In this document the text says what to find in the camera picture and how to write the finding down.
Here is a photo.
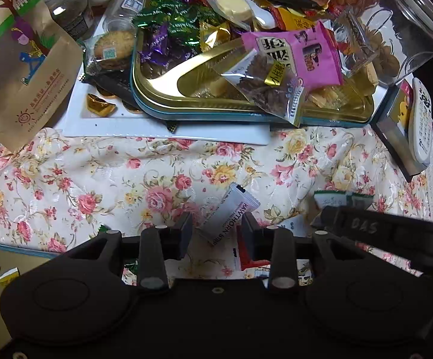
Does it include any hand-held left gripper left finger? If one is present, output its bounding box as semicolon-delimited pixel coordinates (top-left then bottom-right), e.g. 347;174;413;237
65;212;193;294

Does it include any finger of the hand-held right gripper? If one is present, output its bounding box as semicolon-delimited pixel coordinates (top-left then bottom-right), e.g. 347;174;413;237
311;206;347;233

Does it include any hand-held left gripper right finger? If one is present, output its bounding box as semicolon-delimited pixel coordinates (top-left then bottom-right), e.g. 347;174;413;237
241;214;371;294

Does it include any red white snack packet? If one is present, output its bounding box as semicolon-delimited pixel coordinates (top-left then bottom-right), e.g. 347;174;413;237
234;224;274;270

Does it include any green white snack packet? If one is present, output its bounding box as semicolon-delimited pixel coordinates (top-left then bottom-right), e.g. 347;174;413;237
313;191;375;211

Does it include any white strip snack packet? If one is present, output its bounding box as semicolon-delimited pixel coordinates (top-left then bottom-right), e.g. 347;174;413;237
198;183;260;247

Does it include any dark blue white snack packet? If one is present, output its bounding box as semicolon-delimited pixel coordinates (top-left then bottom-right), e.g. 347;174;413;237
296;265;315;288

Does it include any teal gold tin of snacks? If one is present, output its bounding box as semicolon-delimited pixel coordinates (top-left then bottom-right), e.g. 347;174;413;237
130;0;376;125

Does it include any dark box with yellow print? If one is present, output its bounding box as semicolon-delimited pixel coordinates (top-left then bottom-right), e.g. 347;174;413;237
374;82;432;182

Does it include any floral tablecloth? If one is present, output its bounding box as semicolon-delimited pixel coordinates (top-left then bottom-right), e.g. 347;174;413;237
0;125;433;281

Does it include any white remote control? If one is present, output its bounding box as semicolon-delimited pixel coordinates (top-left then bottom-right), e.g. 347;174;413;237
407;77;433;164

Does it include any white flat tray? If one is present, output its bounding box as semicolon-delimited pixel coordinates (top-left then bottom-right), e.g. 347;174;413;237
57;37;272;145

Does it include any heap of gold wrapped sweets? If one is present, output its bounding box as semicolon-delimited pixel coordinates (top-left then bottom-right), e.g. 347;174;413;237
308;62;380;108

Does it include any clear packet of brown snack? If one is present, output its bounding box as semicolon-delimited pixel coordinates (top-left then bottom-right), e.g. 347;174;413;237
213;50;308;128

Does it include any gold ingot candy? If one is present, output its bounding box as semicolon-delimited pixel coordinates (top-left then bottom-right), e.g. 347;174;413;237
85;93;119;115

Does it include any pink snack packet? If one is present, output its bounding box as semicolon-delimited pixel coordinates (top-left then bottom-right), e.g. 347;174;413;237
241;20;344;87

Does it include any black pouch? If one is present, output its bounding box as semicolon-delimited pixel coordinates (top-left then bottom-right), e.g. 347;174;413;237
80;72;137;110

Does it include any packed round cookie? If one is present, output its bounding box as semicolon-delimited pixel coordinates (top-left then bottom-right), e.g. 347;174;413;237
83;30;137;74

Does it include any orange yellow snack packet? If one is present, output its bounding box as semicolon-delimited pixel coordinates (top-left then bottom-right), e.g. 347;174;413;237
272;5;315;31

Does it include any clear plastic jar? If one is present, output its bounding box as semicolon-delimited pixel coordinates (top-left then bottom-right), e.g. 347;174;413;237
332;0;433;87

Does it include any pile of wrapped candies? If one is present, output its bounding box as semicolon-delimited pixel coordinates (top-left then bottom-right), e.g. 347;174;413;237
136;0;240;62

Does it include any pale round pastry packet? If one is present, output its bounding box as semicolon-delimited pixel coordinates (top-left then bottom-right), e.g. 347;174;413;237
216;0;263;31

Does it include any kraft paper bag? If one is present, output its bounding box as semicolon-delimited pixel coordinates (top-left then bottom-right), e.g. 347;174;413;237
0;0;84;155

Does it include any clear plastic cup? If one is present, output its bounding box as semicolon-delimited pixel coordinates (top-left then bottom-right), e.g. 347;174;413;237
103;0;147;33

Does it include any clear plastic bottle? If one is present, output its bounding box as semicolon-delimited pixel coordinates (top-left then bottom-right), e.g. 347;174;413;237
39;0;90;40

